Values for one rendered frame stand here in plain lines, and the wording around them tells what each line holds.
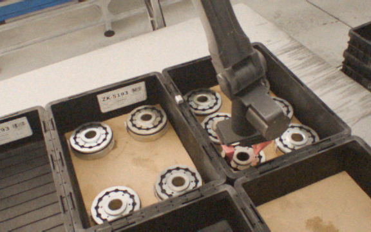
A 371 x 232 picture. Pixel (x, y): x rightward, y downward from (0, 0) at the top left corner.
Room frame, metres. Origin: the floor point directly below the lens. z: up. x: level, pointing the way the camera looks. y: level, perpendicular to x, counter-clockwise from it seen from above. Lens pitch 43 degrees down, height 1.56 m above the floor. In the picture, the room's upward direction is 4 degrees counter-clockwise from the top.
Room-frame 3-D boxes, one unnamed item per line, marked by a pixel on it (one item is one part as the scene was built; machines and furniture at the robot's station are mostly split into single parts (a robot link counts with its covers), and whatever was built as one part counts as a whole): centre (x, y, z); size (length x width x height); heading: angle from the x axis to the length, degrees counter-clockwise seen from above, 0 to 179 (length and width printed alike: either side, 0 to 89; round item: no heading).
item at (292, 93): (0.72, -0.15, 0.87); 0.40 x 0.30 x 0.11; 20
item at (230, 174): (0.72, -0.15, 0.92); 0.40 x 0.30 x 0.02; 20
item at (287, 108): (0.74, -0.22, 0.86); 0.10 x 0.10 x 0.01
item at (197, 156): (0.61, 0.14, 0.87); 0.40 x 0.30 x 0.11; 20
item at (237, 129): (0.59, -0.12, 0.98); 0.10 x 0.07 x 0.07; 104
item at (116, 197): (0.49, 0.16, 0.86); 0.05 x 0.05 x 0.01
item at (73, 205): (0.61, 0.14, 0.92); 0.40 x 0.30 x 0.02; 20
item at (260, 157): (0.59, -0.12, 0.86); 0.10 x 0.10 x 0.01
